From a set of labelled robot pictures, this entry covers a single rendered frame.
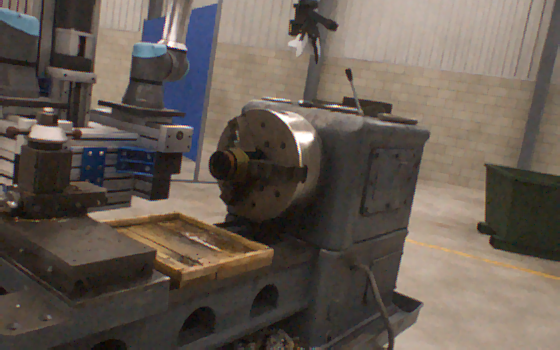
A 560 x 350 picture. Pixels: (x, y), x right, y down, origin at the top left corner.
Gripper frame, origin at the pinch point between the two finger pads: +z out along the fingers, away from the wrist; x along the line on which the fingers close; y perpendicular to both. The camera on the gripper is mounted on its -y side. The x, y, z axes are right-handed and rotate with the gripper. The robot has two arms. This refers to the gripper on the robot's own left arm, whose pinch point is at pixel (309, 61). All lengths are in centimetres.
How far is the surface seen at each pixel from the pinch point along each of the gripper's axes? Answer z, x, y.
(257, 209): 47, 39, -8
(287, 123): 22.1, 39.1, -16.1
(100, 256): 47, 98, -16
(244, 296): 65, 54, -17
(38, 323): 54, 109, -18
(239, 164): 34, 50, -9
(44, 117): 25, 94, 6
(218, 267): 54, 69, -19
